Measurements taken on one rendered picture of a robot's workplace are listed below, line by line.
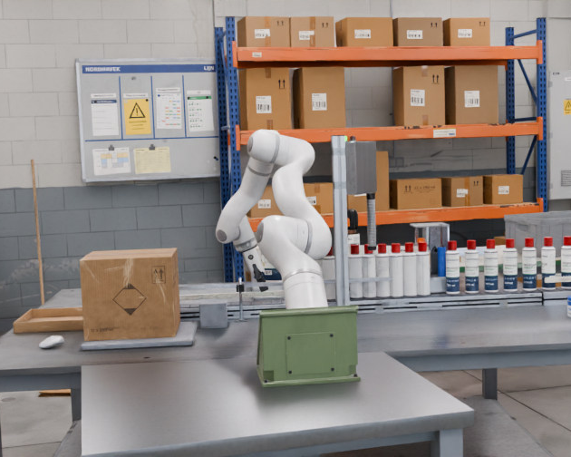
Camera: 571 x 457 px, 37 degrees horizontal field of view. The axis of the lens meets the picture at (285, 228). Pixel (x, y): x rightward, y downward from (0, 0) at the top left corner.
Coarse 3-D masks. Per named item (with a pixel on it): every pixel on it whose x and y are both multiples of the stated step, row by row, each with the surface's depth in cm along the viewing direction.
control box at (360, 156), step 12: (348, 144) 300; (360, 144) 301; (372, 144) 310; (348, 156) 300; (360, 156) 302; (372, 156) 310; (348, 168) 301; (360, 168) 302; (372, 168) 310; (348, 180) 301; (360, 180) 302; (372, 180) 310; (348, 192) 302; (360, 192) 302; (372, 192) 311
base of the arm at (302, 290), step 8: (304, 272) 242; (288, 280) 243; (296, 280) 241; (304, 280) 240; (312, 280) 241; (320, 280) 243; (288, 288) 241; (296, 288) 239; (304, 288) 238; (312, 288) 239; (320, 288) 240; (288, 296) 240; (296, 296) 238; (304, 296) 237; (312, 296) 237; (320, 296) 238; (288, 304) 239; (296, 304) 236; (304, 304) 235; (312, 304) 235; (320, 304) 236
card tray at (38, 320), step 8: (32, 312) 328; (40, 312) 328; (48, 312) 328; (56, 312) 329; (64, 312) 329; (72, 312) 329; (80, 312) 329; (16, 320) 306; (24, 320) 318; (32, 320) 324; (40, 320) 323; (48, 320) 323; (56, 320) 304; (64, 320) 304; (72, 320) 304; (80, 320) 304; (16, 328) 303; (24, 328) 303; (32, 328) 303; (40, 328) 303; (48, 328) 303; (56, 328) 304; (64, 328) 304; (72, 328) 304; (80, 328) 304
